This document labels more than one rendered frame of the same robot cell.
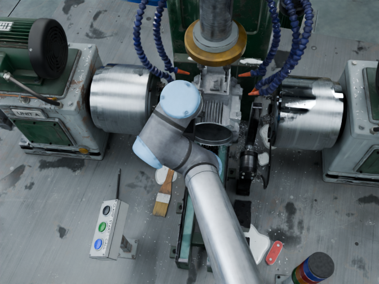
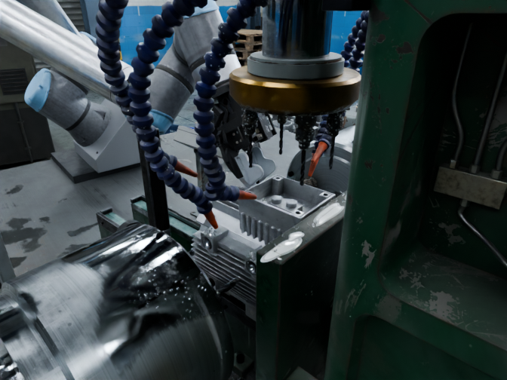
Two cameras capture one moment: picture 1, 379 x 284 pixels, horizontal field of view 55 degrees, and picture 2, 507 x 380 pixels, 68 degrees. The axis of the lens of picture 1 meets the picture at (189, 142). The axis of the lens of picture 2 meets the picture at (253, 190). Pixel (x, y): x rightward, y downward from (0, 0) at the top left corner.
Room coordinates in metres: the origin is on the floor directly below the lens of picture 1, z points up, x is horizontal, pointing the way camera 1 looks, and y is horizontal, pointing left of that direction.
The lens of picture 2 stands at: (0.98, -0.60, 1.42)
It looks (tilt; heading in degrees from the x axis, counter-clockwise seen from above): 27 degrees down; 119
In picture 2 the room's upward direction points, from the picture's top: straight up
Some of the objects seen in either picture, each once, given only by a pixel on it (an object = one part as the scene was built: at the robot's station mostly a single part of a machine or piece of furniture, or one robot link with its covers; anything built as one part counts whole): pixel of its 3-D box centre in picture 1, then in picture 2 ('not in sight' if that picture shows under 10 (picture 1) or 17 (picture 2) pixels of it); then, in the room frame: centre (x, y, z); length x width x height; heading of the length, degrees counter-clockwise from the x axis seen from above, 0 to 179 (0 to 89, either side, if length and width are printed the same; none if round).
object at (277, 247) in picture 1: (273, 252); not in sight; (0.25, -0.25, 0.81); 0.09 x 0.03 x 0.02; 142
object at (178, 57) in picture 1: (216, 83); (342, 311); (0.88, -0.13, 0.97); 0.30 x 0.11 x 0.34; 78
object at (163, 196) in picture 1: (165, 190); not in sight; (0.52, 0.11, 0.80); 0.21 x 0.05 x 0.01; 162
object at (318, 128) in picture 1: (309, 113); (91, 357); (0.65, -0.42, 1.04); 0.41 x 0.25 x 0.25; 78
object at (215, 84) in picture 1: (214, 85); (286, 212); (0.76, -0.10, 1.11); 0.12 x 0.11 x 0.07; 168
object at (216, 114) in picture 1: (213, 110); (265, 250); (0.72, -0.10, 1.01); 0.20 x 0.19 x 0.19; 168
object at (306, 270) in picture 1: (317, 267); not in sight; (0.13, -0.28, 1.19); 0.06 x 0.06 x 0.04
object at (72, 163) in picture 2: not in sight; (101, 157); (-0.34, 0.40, 0.81); 0.32 x 0.32 x 0.03; 69
